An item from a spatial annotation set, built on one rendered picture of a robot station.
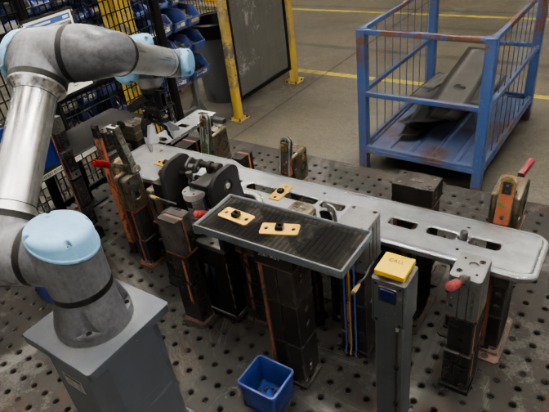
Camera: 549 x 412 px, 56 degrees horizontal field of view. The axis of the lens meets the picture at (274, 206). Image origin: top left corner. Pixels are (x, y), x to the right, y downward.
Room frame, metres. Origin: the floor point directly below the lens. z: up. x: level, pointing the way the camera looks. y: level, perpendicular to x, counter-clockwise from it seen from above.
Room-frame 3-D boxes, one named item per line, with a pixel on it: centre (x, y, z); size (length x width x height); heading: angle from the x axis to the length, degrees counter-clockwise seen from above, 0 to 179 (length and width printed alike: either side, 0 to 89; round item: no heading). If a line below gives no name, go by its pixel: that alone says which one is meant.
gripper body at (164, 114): (1.57, 0.32, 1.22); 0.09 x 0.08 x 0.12; 53
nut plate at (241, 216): (0.97, 0.09, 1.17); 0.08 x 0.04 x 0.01; 48
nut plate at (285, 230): (0.90, 0.00, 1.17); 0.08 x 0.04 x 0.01; 72
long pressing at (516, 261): (1.30, -0.04, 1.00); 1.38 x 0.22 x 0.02; 53
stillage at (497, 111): (3.27, -1.30, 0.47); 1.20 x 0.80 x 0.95; 140
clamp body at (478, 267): (0.81, -0.39, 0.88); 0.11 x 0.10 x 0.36; 143
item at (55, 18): (2.01, 0.72, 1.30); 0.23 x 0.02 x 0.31; 143
